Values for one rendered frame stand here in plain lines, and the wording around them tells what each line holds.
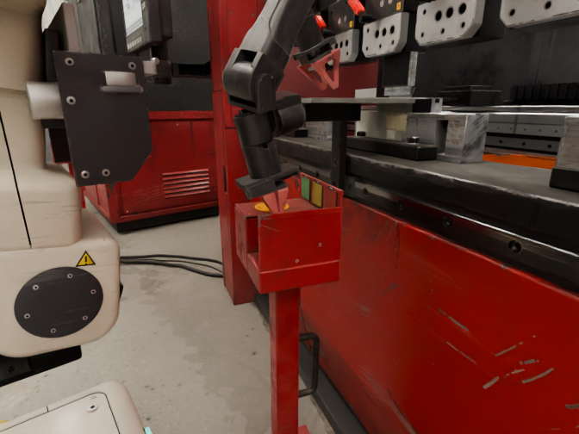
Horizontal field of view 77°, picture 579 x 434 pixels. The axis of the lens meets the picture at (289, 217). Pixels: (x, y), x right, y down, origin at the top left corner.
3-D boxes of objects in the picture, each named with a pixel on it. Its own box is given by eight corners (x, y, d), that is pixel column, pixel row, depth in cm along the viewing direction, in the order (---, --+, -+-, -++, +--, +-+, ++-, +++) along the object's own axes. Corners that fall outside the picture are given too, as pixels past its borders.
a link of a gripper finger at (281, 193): (298, 225, 64) (285, 175, 61) (261, 239, 62) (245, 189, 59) (285, 215, 70) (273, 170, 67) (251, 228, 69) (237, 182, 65)
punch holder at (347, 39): (325, 65, 112) (326, 6, 108) (349, 66, 116) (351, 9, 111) (351, 60, 99) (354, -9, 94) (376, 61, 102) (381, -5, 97)
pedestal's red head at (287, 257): (236, 254, 83) (233, 176, 77) (301, 245, 88) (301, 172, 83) (259, 295, 65) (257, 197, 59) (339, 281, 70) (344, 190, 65)
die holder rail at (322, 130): (275, 131, 164) (275, 109, 161) (287, 131, 166) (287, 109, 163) (327, 140, 120) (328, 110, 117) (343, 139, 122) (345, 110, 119)
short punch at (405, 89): (381, 96, 94) (383, 56, 92) (387, 96, 95) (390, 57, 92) (407, 95, 86) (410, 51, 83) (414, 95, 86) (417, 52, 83)
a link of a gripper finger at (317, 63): (337, 82, 86) (320, 42, 82) (352, 80, 80) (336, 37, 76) (314, 96, 85) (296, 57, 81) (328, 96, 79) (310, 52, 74)
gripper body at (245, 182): (301, 177, 62) (291, 134, 60) (245, 196, 60) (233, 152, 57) (288, 171, 68) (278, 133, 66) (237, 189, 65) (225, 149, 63)
